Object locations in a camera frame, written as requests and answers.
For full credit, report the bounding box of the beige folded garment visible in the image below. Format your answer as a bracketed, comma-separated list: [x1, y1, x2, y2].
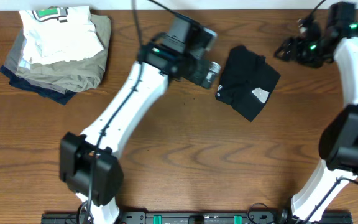
[4, 14, 111, 93]

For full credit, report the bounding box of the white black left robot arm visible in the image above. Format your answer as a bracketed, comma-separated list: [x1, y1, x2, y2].
[59, 43, 221, 223]

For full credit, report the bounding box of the black t-shirt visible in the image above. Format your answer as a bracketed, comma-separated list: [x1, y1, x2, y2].
[215, 45, 281, 122]

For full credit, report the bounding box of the navy folded garment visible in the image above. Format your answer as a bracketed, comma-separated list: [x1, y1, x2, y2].
[0, 65, 76, 105]

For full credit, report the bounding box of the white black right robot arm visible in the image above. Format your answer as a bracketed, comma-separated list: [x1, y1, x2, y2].
[275, 17, 358, 223]

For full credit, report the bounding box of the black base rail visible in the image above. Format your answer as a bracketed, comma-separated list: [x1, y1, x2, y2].
[40, 210, 353, 224]

